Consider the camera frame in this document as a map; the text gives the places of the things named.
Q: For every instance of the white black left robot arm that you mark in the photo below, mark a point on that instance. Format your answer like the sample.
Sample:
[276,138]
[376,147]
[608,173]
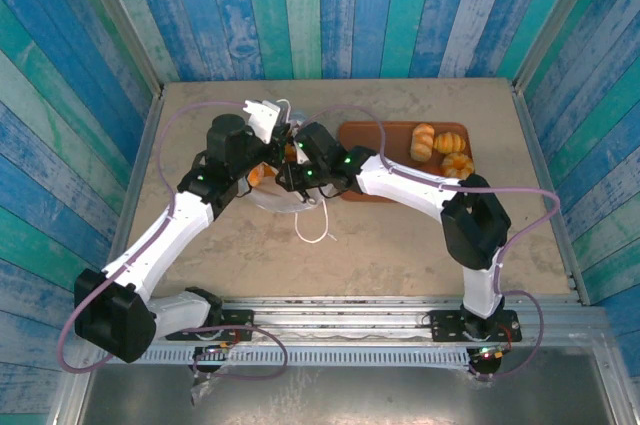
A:
[165,240]

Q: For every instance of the aluminium corner post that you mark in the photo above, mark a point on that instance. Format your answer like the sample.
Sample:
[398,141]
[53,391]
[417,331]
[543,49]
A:
[556,15]
[115,10]

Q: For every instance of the white printed paper bag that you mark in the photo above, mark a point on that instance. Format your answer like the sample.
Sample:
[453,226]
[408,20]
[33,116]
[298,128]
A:
[280,200]

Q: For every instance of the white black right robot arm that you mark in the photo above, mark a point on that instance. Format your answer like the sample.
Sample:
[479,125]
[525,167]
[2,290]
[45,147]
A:
[400,185]

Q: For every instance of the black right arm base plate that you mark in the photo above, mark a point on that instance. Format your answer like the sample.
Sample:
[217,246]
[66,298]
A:
[445,325]

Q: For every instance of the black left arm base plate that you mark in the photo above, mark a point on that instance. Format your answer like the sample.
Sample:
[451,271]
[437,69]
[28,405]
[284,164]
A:
[240,320]

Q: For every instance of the brown rectangular tray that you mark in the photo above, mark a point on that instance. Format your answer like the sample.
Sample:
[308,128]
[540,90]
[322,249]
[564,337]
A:
[395,137]

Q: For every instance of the steel sheet panel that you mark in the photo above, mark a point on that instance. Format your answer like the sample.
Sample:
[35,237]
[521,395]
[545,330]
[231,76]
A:
[350,395]

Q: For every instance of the small orange shell bread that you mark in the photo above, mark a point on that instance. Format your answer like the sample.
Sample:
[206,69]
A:
[449,142]

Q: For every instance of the aluminium table side rail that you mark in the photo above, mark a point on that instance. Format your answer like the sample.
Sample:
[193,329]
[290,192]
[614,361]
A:
[145,145]
[542,170]

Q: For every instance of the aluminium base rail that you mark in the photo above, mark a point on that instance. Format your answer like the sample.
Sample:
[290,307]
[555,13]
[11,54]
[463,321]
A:
[340,317]

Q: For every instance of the cream striped loaf bread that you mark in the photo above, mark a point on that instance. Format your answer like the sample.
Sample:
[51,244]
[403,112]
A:
[422,142]

